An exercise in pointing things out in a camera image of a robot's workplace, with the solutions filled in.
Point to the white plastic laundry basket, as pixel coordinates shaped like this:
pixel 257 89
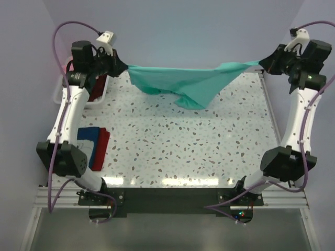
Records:
pixel 78 81

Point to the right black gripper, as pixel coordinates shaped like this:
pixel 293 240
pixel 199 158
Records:
pixel 270 64

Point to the teal t shirt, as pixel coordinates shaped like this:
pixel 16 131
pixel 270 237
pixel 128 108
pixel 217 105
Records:
pixel 196 87

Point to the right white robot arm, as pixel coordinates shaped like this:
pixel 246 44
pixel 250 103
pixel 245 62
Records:
pixel 292 159

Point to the folded blue printed t shirt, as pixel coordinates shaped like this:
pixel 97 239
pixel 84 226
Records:
pixel 87 142

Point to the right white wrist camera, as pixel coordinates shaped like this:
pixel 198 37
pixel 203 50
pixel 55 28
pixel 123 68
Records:
pixel 299 37

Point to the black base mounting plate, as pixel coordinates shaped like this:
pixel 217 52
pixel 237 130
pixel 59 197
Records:
pixel 120 202

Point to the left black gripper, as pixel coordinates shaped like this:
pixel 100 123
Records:
pixel 118 66

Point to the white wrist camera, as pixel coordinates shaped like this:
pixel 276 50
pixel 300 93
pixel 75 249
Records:
pixel 106 41
pixel 299 37

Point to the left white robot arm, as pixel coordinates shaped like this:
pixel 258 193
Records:
pixel 59 153

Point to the aluminium frame rail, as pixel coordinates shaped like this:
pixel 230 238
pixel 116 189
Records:
pixel 169 170

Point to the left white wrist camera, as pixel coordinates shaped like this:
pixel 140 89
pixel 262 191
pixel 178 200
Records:
pixel 106 41

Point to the folded red t shirt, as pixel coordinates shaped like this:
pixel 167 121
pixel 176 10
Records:
pixel 100 153

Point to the dark red t shirt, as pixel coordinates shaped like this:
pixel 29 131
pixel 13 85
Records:
pixel 98 89

